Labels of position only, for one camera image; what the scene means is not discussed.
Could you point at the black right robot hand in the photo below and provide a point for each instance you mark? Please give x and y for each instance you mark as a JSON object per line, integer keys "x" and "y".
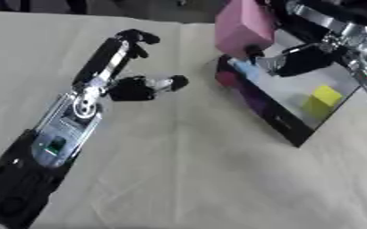
{"x": 309, "y": 59}

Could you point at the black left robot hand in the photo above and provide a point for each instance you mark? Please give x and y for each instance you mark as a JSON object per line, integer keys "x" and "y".
{"x": 95, "y": 65}

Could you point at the pink rectangular block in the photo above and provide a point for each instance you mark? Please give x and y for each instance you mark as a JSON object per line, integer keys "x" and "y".
{"x": 244, "y": 27}

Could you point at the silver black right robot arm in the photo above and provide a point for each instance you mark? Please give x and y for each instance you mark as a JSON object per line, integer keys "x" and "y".
{"x": 351, "y": 31}

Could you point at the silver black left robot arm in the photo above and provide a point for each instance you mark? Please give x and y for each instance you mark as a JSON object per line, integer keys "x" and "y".
{"x": 51, "y": 143}

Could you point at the black box with white inside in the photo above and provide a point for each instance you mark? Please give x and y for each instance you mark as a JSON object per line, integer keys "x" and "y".
{"x": 291, "y": 89}

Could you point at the yellow block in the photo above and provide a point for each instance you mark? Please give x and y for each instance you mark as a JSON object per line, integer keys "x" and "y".
{"x": 322, "y": 101}

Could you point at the light blue block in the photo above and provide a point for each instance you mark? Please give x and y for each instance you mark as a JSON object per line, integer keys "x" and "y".
{"x": 245, "y": 69}

